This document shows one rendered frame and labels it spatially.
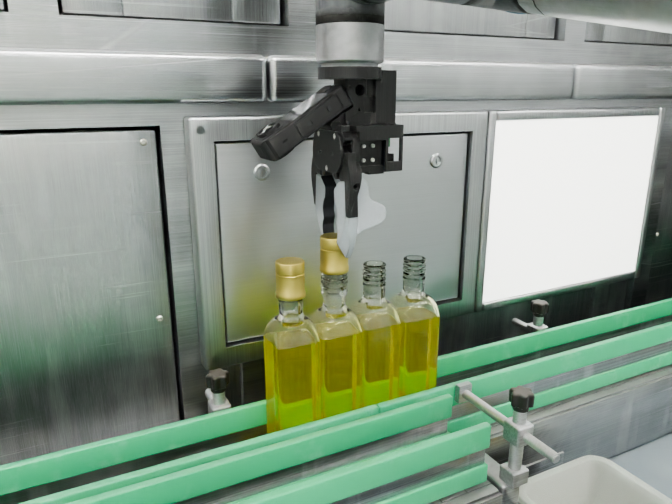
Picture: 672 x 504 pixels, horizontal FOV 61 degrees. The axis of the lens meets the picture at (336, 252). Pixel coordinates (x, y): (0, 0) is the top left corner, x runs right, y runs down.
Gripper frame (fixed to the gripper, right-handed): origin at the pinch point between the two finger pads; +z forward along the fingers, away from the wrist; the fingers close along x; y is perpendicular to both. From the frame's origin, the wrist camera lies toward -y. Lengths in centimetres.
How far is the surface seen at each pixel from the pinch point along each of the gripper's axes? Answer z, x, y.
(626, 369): 27, -5, 52
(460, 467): 25.9, -13.4, 10.1
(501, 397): 25.5, -4.0, 25.3
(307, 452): 22.9, -6.1, -6.6
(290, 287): 4.1, -1.6, -6.3
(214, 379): 16.7, 4.6, -14.2
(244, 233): 0.8, 12.8, -6.8
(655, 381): 30, -6, 58
